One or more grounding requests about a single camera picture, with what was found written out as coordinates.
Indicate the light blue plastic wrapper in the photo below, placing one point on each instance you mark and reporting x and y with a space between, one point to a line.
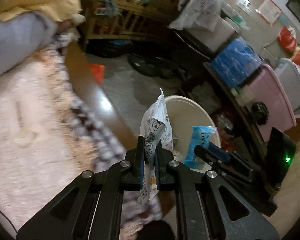
200 137

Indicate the white crumpled cloth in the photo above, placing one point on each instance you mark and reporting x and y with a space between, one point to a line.
197 14

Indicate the cream plastic trash bin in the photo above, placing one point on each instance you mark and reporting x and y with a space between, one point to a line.
183 114

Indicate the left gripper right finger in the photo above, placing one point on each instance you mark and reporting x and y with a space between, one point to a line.
208 207

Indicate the pink storage box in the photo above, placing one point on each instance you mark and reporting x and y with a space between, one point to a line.
265 87

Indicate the blue storage box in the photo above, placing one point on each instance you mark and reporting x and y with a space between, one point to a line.
235 63

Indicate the white green snack wrapper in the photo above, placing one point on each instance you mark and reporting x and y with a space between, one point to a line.
156 130

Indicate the red plastic bag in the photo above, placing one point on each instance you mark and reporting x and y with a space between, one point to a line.
287 39

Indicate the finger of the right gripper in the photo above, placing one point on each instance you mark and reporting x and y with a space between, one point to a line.
232 159
221 167

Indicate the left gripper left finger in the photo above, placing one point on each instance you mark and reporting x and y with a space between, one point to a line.
90 206

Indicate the wooden baby crib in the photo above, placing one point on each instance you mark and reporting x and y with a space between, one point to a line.
126 19

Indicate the lavender grey blanket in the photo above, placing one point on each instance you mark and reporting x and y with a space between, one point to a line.
22 35

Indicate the brown white striped blanket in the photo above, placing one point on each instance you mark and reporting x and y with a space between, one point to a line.
92 142

